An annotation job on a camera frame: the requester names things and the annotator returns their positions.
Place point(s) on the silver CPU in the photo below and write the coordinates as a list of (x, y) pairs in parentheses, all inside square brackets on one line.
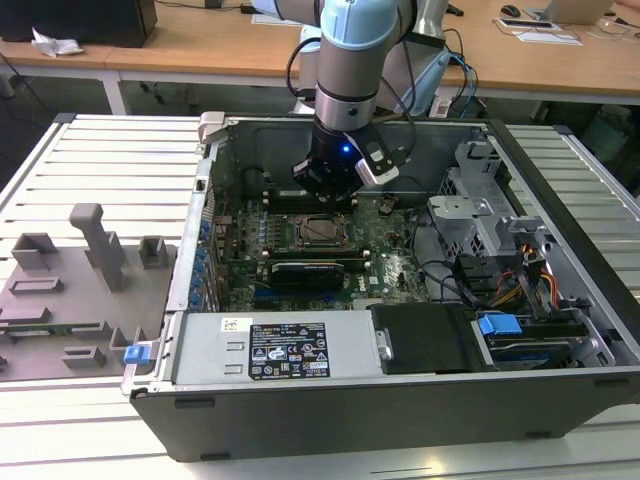
[(322, 229)]

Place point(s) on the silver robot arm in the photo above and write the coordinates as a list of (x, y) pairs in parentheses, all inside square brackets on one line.
[(350, 60)]

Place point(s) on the CPU socket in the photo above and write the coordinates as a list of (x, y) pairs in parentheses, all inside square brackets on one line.
[(298, 235)]

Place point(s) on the green motherboard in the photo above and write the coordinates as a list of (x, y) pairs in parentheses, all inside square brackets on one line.
[(395, 235)]

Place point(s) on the black graphics card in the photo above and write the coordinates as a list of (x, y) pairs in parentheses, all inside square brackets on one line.
[(307, 280)]

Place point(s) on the silver metal drive cage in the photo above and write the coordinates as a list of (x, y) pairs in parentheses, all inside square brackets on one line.
[(455, 215)]

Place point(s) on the white paper sheet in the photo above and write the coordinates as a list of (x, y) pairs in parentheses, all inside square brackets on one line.
[(270, 21), (550, 38)]

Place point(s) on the wooden desk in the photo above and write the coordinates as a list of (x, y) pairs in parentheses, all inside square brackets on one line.
[(200, 50), (75, 65)]

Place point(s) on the black power adapter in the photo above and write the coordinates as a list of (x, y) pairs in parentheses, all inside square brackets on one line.
[(247, 8)]

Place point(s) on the black plastic shroud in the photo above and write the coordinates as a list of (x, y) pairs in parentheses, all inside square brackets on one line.
[(425, 340)]

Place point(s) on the grey power supply unit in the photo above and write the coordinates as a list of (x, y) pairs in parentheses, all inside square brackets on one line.
[(200, 345)]

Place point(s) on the hard disk in blue carrier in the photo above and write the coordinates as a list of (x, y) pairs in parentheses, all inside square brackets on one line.
[(497, 327)]

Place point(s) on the grey parts rack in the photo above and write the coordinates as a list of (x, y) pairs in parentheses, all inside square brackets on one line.
[(130, 310)]

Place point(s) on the black computer mouse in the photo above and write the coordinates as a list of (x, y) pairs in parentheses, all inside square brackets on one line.
[(511, 10)]

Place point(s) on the white tablet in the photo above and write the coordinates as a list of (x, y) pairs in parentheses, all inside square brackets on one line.
[(525, 24)]

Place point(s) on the black open PC case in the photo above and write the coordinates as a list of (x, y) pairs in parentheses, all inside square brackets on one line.
[(350, 425)]

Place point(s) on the blue case latch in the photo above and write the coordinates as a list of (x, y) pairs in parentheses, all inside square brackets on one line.
[(136, 354)]

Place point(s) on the silver laptop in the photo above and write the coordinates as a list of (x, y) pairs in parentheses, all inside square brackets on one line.
[(575, 10)]

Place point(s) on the black box on desk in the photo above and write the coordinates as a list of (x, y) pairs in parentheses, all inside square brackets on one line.
[(75, 20)]

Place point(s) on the crumpled white paper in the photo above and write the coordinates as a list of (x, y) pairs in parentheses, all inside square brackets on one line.
[(55, 46)]

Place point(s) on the green RAM stick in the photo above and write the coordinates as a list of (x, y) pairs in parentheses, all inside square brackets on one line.
[(60, 327)]

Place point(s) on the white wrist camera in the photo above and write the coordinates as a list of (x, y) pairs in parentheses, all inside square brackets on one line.
[(380, 167)]

